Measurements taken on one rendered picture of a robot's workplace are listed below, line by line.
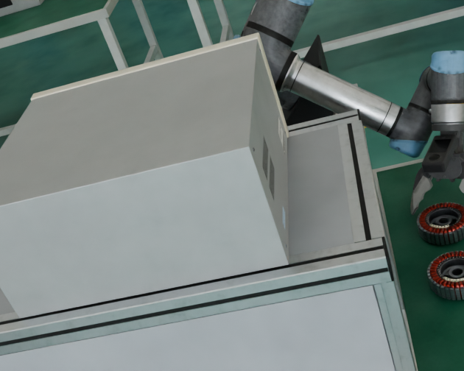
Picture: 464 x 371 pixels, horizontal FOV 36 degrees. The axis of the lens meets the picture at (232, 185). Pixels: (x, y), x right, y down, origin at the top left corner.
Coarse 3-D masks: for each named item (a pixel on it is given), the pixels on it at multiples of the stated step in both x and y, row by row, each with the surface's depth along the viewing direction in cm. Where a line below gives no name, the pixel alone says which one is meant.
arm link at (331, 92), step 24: (264, 48) 160; (288, 48) 162; (288, 72) 160; (312, 72) 161; (312, 96) 162; (336, 96) 161; (360, 96) 161; (384, 120) 160; (408, 120) 160; (408, 144) 160
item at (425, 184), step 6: (420, 180) 155; (426, 180) 154; (420, 186) 155; (426, 186) 154; (414, 192) 156; (420, 192) 155; (414, 198) 156; (420, 198) 155; (414, 204) 156; (414, 210) 156
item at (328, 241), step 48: (288, 144) 130; (336, 144) 125; (288, 192) 117; (336, 192) 113; (336, 240) 103; (384, 240) 100; (0, 288) 120; (192, 288) 104; (240, 288) 102; (288, 288) 101; (336, 288) 100; (0, 336) 110; (48, 336) 109
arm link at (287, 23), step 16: (256, 0) 204; (272, 0) 159; (288, 0) 158; (304, 0) 159; (256, 16) 161; (272, 16) 159; (288, 16) 159; (304, 16) 162; (272, 32) 159; (288, 32) 160
